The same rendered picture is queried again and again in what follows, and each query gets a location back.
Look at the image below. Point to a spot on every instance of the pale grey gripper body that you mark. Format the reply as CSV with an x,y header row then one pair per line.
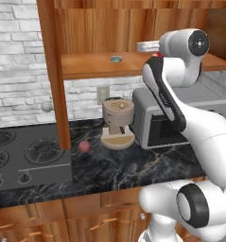
x,y
147,46

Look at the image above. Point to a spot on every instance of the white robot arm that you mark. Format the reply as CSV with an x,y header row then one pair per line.
x,y
209,138

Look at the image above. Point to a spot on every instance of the wooden cabinet door, round knob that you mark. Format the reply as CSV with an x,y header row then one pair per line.
x,y
53,63

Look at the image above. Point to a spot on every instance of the small grey-green can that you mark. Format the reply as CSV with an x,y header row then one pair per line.
x,y
116,59

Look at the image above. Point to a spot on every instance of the grey toaster oven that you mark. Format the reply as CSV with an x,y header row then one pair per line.
x,y
155,126

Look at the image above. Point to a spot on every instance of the beige coffee machine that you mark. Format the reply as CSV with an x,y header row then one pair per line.
x,y
118,123

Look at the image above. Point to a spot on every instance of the grey round door knob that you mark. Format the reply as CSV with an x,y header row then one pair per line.
x,y
47,106

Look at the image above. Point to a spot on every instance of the wooden drawer front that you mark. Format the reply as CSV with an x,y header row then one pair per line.
x,y
117,197
26,212

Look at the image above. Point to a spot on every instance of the black gas hob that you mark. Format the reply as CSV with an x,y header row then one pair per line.
x,y
29,154

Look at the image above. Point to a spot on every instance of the small silver cupboard knob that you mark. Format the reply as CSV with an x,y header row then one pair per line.
x,y
142,216

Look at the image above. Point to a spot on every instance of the wooden cupboard door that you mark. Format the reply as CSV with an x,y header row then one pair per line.
x,y
86,230
38,234

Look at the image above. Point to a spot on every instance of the wooden wall cabinet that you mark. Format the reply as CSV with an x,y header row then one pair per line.
x,y
98,64

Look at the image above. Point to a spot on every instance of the beige wall outlet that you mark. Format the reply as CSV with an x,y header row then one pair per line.
x,y
103,95

